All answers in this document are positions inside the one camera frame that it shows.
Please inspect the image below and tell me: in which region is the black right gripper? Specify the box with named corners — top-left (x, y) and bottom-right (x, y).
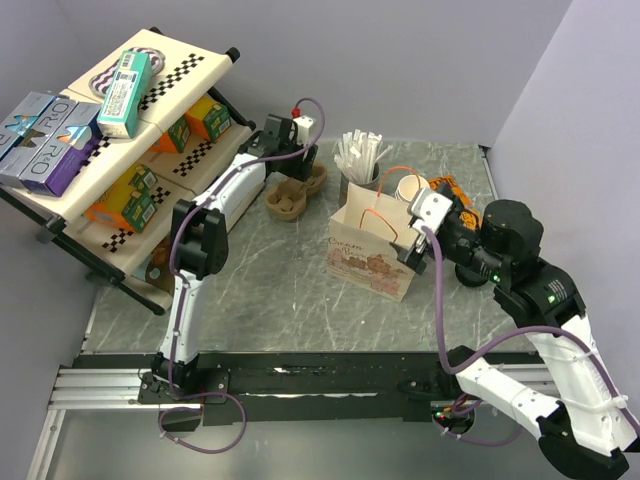
top-left (390, 215), bottom-right (506, 280)

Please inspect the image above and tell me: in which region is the brown paper takeout bag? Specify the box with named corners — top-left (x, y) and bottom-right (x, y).
top-left (327, 166), bottom-right (427, 302)

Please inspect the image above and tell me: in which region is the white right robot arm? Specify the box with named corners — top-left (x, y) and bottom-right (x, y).
top-left (397, 189), bottom-right (639, 479)

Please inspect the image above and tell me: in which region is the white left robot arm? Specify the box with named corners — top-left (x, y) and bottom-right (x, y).
top-left (151, 108), bottom-right (324, 402)

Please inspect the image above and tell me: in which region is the brown cardboard cup carrier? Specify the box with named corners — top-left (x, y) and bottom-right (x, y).
top-left (264, 164), bottom-right (328, 221)

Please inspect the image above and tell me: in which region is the white wrapped straws bundle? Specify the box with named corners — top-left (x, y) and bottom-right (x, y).
top-left (334, 129), bottom-right (392, 183)

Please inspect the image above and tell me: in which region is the orange potato chips bag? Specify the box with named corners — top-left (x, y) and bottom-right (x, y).
top-left (428, 175), bottom-right (482, 230)

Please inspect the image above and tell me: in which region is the stack of paper cups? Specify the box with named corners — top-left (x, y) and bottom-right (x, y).
top-left (395, 174), bottom-right (430, 203)

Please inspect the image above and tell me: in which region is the grey straw holder cup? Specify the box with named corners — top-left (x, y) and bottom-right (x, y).
top-left (338, 164), bottom-right (380, 207)

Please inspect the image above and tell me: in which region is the orange green box upper right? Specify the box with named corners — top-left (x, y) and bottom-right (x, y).
top-left (185, 95), bottom-right (231, 143)

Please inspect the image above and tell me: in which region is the orange green box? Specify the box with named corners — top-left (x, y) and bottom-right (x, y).
top-left (85, 165), bottom-right (158, 233)
top-left (149, 116), bottom-right (191, 153)
top-left (185, 95), bottom-right (231, 143)

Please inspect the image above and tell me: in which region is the orange green box upper left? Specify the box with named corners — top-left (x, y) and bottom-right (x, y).
top-left (149, 116), bottom-right (191, 153)

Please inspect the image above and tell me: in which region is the cream tiered display shelf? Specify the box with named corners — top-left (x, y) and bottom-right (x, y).
top-left (1, 28), bottom-right (256, 315)

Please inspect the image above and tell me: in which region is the orange green box lower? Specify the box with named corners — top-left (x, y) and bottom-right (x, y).
top-left (85, 165), bottom-right (158, 233)

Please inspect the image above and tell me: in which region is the teal product box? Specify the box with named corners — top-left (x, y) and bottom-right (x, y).
top-left (97, 51), bottom-right (152, 139)

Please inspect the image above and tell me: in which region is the purple wavy pouch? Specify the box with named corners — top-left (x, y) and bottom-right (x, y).
top-left (89, 47), bottom-right (165, 98)

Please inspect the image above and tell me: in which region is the purple R+O box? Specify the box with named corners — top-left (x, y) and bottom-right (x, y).
top-left (19, 102), bottom-right (103, 197)

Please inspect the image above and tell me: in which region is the silver R+O box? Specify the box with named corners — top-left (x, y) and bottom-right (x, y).
top-left (1, 92), bottom-right (56, 186)

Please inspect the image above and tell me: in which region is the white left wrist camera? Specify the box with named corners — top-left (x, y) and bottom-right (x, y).
top-left (291, 107), bottom-right (317, 146)

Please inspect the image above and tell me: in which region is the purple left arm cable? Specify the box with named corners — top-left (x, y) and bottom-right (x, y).
top-left (157, 97), bottom-right (327, 456)

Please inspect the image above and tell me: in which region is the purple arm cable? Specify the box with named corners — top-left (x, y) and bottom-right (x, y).
top-left (157, 97), bottom-right (327, 456)
top-left (422, 224), bottom-right (640, 446)

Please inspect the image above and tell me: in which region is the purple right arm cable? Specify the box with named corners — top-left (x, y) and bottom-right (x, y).
top-left (422, 224), bottom-right (640, 446)

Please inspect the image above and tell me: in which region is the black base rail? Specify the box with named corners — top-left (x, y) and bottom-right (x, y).
top-left (137, 349), bottom-right (501, 427)

